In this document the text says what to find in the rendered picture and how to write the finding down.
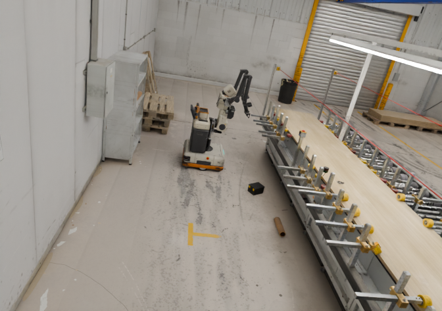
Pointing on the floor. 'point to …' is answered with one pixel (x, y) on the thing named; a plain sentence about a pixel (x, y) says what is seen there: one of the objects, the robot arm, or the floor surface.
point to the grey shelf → (125, 106)
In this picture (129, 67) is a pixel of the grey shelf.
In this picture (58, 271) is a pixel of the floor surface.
